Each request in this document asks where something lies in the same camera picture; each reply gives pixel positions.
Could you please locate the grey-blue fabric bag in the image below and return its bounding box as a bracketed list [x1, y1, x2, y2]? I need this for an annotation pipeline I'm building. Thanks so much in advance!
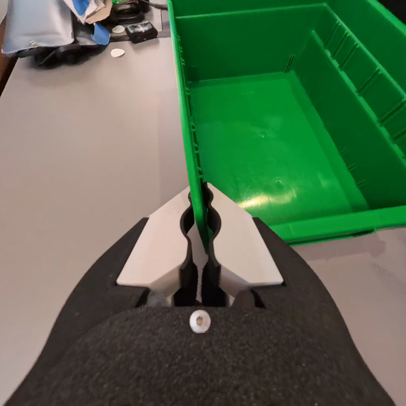
[1, 0, 111, 58]

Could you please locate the torn cardboard piece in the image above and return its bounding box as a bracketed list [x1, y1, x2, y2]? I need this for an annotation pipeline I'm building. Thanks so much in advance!
[76, 0, 113, 25]

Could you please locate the black action camera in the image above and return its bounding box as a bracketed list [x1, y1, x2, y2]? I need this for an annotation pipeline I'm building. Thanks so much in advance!
[125, 20, 158, 44]

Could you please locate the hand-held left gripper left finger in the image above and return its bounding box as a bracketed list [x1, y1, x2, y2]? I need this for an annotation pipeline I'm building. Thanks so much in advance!
[116, 186, 200, 307]

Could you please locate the green plastic bin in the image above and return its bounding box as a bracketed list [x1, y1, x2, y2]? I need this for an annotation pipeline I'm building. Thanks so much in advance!
[166, 0, 406, 254]

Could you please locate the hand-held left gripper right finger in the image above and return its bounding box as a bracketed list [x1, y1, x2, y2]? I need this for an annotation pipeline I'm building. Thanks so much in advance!
[202, 182, 284, 307]

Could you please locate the blue tape piece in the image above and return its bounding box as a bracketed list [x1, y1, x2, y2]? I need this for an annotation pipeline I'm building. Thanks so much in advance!
[90, 22, 111, 45]

